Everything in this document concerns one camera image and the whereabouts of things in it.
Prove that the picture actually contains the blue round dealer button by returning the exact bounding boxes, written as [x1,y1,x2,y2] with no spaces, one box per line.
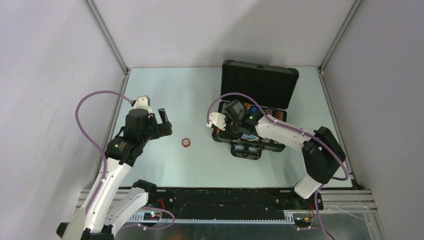
[249,105,260,113]

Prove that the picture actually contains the blue card deck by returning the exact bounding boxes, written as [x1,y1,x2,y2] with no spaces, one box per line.
[240,133,259,141]

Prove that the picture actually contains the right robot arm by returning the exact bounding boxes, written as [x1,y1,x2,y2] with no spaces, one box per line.
[207,99,349,209]

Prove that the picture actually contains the dark orange chip stack row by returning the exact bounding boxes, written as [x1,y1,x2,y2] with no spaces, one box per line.
[273,110,285,121]

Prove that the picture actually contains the black poker set case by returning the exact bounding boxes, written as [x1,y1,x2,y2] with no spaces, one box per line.
[211,59,300,160]

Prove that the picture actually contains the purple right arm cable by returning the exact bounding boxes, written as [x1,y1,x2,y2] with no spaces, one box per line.
[206,92,351,240]

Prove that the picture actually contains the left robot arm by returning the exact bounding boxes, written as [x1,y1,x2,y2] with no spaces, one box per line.
[56,107,172,240]

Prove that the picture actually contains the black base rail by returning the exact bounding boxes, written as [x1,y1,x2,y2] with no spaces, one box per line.
[147,187,324,221]

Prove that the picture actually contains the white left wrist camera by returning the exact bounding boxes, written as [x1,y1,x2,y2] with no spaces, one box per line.
[131,95,153,114]

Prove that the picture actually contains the red poker chip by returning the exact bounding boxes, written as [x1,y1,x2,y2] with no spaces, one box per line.
[181,138,191,148]

